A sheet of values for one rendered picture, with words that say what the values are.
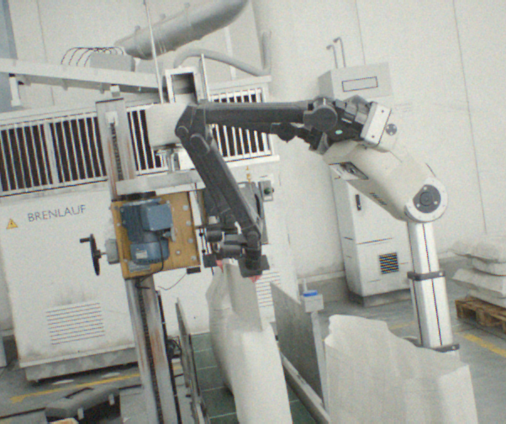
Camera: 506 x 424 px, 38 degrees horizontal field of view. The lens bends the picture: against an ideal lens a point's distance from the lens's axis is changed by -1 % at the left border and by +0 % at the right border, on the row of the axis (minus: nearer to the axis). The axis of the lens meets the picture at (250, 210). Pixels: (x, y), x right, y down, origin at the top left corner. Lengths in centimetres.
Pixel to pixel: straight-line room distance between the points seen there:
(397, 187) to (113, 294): 375
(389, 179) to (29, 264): 394
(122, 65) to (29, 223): 139
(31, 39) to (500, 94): 461
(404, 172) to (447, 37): 548
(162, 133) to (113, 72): 266
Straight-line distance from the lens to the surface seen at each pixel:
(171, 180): 294
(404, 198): 248
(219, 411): 332
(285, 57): 631
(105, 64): 562
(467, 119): 783
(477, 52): 796
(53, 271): 588
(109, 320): 590
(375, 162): 238
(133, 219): 289
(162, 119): 290
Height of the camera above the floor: 138
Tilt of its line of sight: 3 degrees down
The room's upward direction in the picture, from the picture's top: 9 degrees counter-clockwise
